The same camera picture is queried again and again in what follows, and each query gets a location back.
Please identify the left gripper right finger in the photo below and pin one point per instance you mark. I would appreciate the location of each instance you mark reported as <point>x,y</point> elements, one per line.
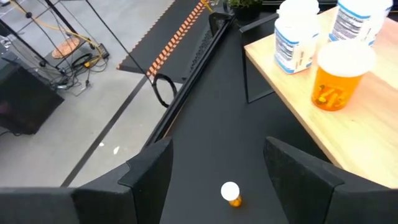
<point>326,202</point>

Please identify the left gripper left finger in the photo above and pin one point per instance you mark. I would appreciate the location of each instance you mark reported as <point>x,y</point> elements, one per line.
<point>93,202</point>

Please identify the small orange pill bottle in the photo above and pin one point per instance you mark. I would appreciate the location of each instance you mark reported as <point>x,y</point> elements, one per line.
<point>230,193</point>

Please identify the large orange pill bottle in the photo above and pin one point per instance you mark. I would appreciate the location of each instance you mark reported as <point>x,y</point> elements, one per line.
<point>340,74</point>

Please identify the white supplement bottle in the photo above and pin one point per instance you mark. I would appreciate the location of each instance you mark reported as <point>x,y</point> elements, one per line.
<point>295,40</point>
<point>360,18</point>

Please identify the black equipment case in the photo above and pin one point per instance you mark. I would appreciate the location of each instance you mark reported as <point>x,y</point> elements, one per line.
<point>25,99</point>

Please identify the brown round disc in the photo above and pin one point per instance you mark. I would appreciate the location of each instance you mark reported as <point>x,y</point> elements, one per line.
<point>65,48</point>

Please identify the black striped floor mat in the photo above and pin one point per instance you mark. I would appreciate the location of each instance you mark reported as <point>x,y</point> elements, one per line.
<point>164,34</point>

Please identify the black perforated computer tower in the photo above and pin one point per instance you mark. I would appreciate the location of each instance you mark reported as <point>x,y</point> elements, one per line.
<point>202,49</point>

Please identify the black metal stand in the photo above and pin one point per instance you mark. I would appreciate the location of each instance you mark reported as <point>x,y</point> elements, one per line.
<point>62,16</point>

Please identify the green potted plant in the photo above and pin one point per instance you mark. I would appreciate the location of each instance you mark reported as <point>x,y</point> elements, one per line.
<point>245,7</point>

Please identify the black table edge frame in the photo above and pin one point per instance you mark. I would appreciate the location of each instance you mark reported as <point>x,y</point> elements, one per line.
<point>186,87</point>

